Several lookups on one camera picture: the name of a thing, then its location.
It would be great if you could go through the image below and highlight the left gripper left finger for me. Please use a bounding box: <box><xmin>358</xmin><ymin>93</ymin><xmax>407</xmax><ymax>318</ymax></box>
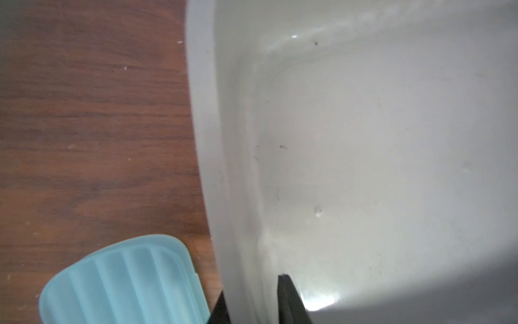
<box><xmin>207</xmin><ymin>291</ymin><xmax>231</xmax><ymax>324</ymax></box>

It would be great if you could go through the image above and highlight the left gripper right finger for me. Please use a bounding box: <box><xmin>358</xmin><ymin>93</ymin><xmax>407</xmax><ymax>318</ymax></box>
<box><xmin>277</xmin><ymin>274</ymin><xmax>312</xmax><ymax>324</ymax></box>

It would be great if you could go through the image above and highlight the teal ribbed pencil case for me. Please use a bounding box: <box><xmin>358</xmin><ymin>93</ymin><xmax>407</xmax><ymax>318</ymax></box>
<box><xmin>39</xmin><ymin>234</ymin><xmax>210</xmax><ymax>323</ymax></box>

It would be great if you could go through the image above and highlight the grey-green plastic storage box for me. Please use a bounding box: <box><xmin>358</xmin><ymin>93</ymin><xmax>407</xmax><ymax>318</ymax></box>
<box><xmin>186</xmin><ymin>1</ymin><xmax>517</xmax><ymax>323</ymax></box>

